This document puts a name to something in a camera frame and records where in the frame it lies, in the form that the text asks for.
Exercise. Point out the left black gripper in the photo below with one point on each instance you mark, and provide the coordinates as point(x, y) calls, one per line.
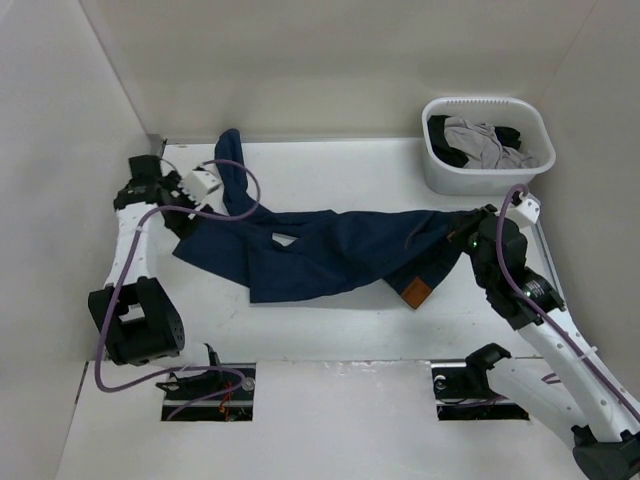
point(183, 226)

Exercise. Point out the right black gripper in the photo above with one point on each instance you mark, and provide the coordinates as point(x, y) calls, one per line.
point(459, 235)

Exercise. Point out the dark blue denim trousers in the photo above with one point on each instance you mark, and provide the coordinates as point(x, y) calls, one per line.
point(296, 256)

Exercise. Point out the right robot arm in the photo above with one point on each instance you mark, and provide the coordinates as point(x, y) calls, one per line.
point(589, 410)

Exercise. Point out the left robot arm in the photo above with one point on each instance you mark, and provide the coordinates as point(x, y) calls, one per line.
point(138, 323)

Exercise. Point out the white plastic laundry basket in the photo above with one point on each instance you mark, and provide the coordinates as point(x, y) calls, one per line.
point(497, 111)

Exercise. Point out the black garment in basket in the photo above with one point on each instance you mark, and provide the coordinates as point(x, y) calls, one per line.
point(446, 154)

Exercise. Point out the grey garment in basket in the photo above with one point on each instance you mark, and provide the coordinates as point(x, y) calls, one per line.
point(486, 146)

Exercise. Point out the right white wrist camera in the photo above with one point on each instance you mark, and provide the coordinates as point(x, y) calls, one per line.
point(524, 210)

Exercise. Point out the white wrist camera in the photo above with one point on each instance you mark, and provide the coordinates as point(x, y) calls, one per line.
point(524, 210)
point(199, 183)

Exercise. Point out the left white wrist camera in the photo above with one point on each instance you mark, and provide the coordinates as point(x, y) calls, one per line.
point(199, 183)

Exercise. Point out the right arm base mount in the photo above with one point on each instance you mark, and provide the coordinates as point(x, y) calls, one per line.
point(462, 395)

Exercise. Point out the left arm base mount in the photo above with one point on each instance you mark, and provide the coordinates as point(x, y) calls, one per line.
point(197, 398)

